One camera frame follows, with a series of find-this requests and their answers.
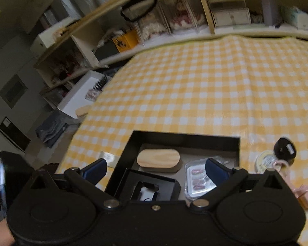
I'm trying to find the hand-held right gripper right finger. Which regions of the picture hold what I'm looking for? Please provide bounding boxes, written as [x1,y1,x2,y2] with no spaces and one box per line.
[190,158,291,212]

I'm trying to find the black headband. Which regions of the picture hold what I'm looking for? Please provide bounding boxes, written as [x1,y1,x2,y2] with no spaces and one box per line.
[120,0,159,23]

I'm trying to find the small clear nail case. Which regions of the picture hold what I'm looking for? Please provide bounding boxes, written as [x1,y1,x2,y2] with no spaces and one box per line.
[85,89,100,101]

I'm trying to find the beige satin ribbon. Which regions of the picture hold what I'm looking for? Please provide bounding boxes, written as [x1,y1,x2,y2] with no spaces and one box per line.
[99,151,119,169]

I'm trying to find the black hair claw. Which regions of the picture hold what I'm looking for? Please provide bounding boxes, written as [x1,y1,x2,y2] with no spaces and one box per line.
[92,75,109,92]

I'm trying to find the black storage box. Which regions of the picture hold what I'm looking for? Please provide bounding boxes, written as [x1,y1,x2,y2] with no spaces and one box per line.
[93,40,119,61]

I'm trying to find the oval wooden box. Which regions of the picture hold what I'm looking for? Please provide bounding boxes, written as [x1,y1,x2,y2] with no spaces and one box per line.
[136,148,182,175]

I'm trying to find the large black box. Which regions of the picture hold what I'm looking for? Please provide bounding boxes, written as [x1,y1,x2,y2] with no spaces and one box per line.
[105,130,241,203]

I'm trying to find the clear doll display case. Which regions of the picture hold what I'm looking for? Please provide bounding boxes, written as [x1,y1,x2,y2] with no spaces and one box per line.
[132,0,170,43]
[156,0,209,35]

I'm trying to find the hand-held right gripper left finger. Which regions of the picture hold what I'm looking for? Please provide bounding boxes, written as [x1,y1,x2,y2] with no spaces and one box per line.
[26,158,122,212]

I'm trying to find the round wooden lid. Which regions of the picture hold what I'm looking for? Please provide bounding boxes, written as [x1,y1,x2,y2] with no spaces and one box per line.
[75,104,93,118]

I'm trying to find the yellow printed box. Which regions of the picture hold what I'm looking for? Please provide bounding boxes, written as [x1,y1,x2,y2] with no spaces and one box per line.
[112,29,139,52]

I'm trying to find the person's left forearm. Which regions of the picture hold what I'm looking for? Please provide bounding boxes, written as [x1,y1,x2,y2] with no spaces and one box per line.
[0,220,16,246]

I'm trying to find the purple box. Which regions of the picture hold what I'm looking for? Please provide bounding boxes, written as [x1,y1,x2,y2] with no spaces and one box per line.
[261,0,282,25]

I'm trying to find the white drawer organizer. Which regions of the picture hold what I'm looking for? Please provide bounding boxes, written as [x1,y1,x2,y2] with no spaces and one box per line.
[208,0,252,29]

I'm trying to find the pink small device with strap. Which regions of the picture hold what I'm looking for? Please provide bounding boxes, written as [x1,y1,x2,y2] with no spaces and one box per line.
[272,159,308,210]

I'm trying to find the small black box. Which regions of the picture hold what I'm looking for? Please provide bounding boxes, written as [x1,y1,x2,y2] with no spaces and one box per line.
[114,169,182,202]

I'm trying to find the round white measuring tape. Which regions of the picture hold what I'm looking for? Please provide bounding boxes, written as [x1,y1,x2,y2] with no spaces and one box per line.
[254,151,277,174]

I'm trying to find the white tissue box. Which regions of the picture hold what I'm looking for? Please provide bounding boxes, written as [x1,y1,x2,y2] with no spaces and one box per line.
[282,5,308,30]

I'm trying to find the folded blue jeans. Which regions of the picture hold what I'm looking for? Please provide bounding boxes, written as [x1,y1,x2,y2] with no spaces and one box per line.
[36,115,70,149]

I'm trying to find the white card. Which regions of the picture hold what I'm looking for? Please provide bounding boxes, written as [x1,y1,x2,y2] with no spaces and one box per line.
[30,17,75,57]

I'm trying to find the clear plastic nail case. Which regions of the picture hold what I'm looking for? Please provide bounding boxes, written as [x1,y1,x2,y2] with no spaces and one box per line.
[184,158,219,201]

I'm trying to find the black round jar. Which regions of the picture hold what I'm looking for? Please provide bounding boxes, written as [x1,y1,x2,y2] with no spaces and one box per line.
[274,137,297,165]

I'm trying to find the white tray box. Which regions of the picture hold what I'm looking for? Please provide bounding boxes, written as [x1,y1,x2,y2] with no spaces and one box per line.
[57,70,112,120]

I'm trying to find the wooden shelf unit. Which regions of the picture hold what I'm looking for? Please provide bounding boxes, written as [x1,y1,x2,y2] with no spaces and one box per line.
[33,0,308,103]

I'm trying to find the yellow checked blanket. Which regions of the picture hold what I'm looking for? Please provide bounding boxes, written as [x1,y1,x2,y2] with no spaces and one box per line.
[55,34,308,246]

